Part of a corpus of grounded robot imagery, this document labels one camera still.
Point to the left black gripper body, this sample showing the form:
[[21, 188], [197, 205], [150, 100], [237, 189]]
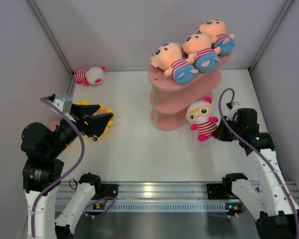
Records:
[[83, 127]]

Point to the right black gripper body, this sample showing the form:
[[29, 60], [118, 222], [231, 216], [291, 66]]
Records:
[[224, 133]]

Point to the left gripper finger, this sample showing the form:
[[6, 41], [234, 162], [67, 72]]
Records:
[[96, 127], [84, 111]]

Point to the yellow plush corner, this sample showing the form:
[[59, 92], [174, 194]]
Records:
[[53, 125]]

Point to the white pink plush glasses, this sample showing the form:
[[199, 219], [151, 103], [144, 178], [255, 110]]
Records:
[[199, 115]]

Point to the white pink plush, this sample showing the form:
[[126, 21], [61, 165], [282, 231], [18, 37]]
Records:
[[92, 76]]

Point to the small boy plush doll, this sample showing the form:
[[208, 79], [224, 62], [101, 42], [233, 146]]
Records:
[[169, 59]]

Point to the large boy plush doll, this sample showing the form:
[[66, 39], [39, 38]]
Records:
[[217, 30]]

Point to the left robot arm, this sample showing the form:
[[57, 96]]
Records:
[[42, 172]]

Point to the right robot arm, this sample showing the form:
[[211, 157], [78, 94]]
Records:
[[275, 211]]

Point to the pink three-tier shelf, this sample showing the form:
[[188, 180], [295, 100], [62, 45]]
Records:
[[170, 100]]

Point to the yellow plush left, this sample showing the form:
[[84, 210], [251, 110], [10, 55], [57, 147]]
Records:
[[82, 102]]

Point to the yellow plush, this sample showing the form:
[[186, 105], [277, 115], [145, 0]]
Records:
[[103, 110], [82, 102]]

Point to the yellow plush right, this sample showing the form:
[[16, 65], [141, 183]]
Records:
[[103, 110]]

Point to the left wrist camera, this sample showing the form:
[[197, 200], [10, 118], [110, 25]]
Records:
[[63, 102]]

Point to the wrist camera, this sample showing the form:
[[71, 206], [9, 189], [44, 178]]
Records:
[[63, 102], [233, 107]]

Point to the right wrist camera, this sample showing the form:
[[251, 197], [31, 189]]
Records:
[[233, 107]]

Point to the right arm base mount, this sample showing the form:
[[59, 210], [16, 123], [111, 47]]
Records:
[[222, 191]]

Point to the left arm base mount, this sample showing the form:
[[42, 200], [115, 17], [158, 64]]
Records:
[[108, 190]]

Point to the aluminium mounting rail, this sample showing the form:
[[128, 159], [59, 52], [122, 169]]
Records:
[[192, 191]]

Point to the white slotted cable duct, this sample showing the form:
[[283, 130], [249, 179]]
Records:
[[206, 207]]

